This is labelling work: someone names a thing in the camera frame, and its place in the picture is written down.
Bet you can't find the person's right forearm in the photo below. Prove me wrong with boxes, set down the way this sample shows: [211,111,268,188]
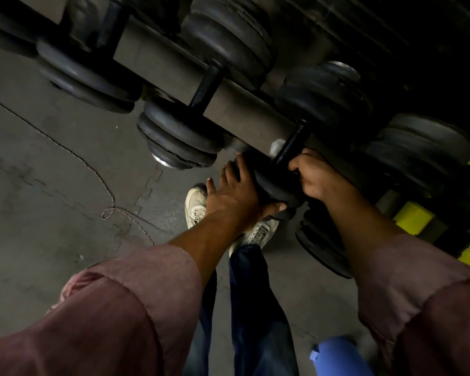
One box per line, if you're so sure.
[325,185,470,376]

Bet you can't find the person's blue jeans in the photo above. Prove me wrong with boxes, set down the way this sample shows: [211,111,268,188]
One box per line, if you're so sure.
[182,244,300,376]

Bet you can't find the thin red white cord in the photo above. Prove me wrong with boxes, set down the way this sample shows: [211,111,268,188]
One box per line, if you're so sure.
[0,93,156,247]

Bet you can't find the person's right hand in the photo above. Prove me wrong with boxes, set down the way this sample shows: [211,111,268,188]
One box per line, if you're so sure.
[288,147,361,203]

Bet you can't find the person's left forearm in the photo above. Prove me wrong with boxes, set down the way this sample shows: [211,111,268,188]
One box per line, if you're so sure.
[0,213,243,376]

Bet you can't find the ribbed black plate dumbbell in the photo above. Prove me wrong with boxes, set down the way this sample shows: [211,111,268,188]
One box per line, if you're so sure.
[234,60,373,210]
[36,0,181,115]
[136,0,277,171]
[0,5,40,58]

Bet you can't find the light blue plastic object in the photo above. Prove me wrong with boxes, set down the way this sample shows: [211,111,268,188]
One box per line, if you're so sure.
[309,335,375,376]

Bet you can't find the person's left hand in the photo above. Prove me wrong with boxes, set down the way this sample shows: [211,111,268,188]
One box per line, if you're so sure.
[205,153,289,236]

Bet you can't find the white cleaning cloth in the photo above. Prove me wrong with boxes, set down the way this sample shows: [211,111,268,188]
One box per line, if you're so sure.
[269,138,287,159]

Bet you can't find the black yellow dumbbell rack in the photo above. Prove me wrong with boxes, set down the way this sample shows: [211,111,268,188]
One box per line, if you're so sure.
[14,0,470,278]

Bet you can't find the row of ribbed plate dumbbells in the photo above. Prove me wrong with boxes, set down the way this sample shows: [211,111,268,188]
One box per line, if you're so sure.
[295,113,470,279]

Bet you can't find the person's white shoe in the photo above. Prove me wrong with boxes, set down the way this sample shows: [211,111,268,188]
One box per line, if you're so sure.
[184,183,209,230]
[228,217,281,258]

